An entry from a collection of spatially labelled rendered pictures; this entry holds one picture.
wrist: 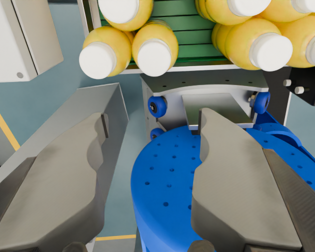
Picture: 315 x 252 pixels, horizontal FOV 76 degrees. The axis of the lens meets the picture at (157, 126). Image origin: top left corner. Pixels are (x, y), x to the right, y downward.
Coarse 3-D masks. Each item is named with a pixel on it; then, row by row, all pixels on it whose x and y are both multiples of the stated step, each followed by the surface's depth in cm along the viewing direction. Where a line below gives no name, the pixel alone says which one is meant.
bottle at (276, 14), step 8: (272, 0) 24; (280, 0) 23; (288, 0) 23; (272, 8) 25; (280, 8) 24; (288, 8) 23; (296, 8) 22; (256, 16) 30; (264, 16) 27; (272, 16) 26; (280, 16) 25; (288, 16) 24; (296, 16) 24; (304, 16) 24
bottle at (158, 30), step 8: (144, 24) 32; (152, 24) 27; (160, 24) 27; (168, 24) 36; (144, 32) 25; (152, 32) 25; (160, 32) 25; (168, 32) 26; (136, 40) 26; (144, 40) 25; (152, 40) 24; (160, 40) 24; (168, 40) 25; (176, 40) 27; (136, 48) 26; (168, 48) 25; (176, 48) 27; (136, 56) 26; (176, 56) 27; (136, 64) 28
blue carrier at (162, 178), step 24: (168, 144) 36; (192, 144) 36; (264, 144) 35; (288, 144) 34; (144, 168) 31; (168, 168) 31; (192, 168) 31; (312, 168) 29; (144, 192) 27; (168, 192) 27; (144, 216) 24; (168, 216) 24; (144, 240) 27; (168, 240) 22; (192, 240) 21
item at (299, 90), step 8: (296, 72) 39; (304, 72) 37; (312, 72) 35; (288, 80) 39; (296, 80) 39; (304, 80) 37; (312, 80) 35; (288, 88) 41; (296, 88) 36; (304, 88) 36; (312, 88) 35; (304, 96) 37; (312, 96) 35; (312, 104) 35
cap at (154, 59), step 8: (144, 48) 23; (152, 48) 23; (160, 48) 23; (144, 56) 23; (152, 56) 23; (160, 56) 23; (168, 56) 23; (144, 64) 24; (152, 64) 24; (160, 64) 24; (168, 64) 24; (144, 72) 24; (152, 72) 24; (160, 72) 24
